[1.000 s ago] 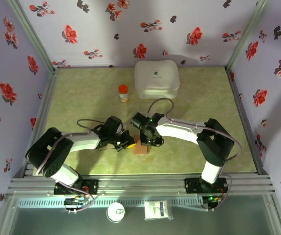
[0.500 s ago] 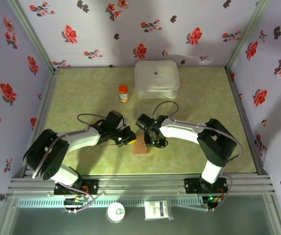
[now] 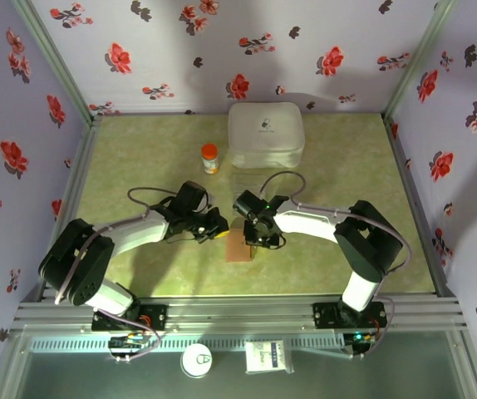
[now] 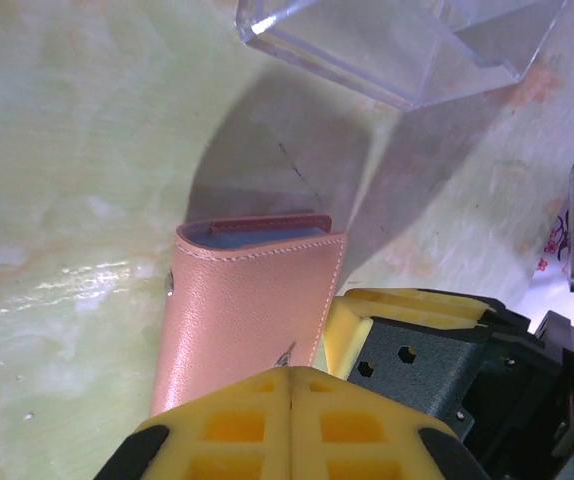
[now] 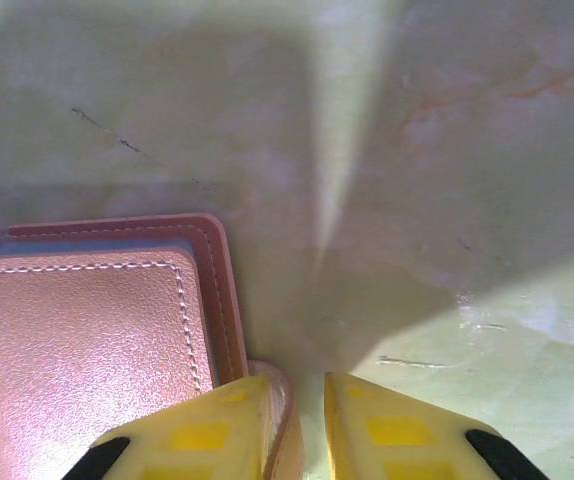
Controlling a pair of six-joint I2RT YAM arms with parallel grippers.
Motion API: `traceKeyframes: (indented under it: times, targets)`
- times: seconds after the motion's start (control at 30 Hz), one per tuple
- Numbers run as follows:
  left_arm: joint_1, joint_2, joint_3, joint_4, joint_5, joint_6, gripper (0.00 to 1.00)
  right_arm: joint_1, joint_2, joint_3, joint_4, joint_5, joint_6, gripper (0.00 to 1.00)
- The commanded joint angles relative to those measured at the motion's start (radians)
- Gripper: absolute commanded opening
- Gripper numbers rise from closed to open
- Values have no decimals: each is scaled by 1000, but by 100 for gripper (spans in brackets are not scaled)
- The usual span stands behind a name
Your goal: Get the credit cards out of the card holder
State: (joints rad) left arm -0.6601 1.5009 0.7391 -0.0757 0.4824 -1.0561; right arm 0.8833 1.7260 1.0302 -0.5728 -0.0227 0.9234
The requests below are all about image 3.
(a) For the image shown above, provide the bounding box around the aluminium side rail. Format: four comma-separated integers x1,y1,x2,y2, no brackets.
382,116,456,298
38,118,103,300

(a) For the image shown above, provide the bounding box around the white printed paper box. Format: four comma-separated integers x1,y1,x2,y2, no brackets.
244,339,294,375

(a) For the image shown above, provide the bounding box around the aluminium corner post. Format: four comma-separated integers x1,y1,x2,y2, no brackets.
12,0,103,126
382,0,459,121

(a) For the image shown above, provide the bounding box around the translucent white storage box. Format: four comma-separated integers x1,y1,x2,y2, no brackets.
227,101,307,170

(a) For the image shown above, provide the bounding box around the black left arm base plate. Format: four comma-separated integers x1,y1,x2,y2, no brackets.
91,303,168,333

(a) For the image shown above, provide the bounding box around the white round lid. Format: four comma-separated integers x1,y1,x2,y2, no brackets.
181,343,214,379

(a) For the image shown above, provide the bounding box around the orange-lid pill bottle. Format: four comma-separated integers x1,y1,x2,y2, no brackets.
201,143,221,175

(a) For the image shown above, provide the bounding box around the aluminium frame cross rail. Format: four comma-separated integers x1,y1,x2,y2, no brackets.
8,293,469,333

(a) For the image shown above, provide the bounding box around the grey right arm cable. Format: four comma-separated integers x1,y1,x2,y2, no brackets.
258,170,413,359

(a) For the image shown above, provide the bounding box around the slotted grey cable duct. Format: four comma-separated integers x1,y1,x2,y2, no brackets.
29,336,346,353

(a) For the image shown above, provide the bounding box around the grey left arm cable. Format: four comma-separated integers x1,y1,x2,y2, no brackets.
53,186,178,363

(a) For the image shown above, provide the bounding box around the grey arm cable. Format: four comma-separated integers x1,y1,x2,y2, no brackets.
53,186,178,363
258,170,413,359

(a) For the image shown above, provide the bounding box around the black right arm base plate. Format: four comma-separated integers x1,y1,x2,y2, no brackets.
312,302,387,330

